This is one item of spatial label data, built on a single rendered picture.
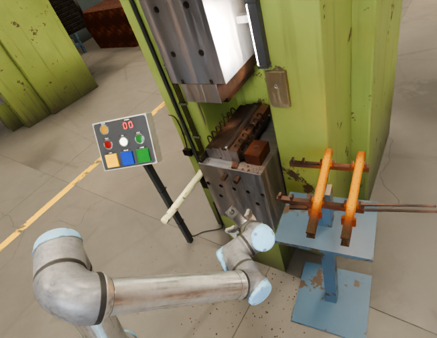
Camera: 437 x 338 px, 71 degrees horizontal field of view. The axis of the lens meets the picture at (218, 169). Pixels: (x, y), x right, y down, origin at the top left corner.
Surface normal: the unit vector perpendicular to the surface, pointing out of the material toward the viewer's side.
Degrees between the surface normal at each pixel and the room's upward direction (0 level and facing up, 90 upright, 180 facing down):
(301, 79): 90
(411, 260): 0
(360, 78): 90
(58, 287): 29
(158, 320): 0
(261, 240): 54
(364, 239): 0
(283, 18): 90
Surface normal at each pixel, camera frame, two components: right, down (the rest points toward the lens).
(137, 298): 0.60, -0.10
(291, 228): -0.27, -0.73
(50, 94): 0.73, 0.27
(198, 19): -0.49, 0.67
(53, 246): 0.00, -0.84
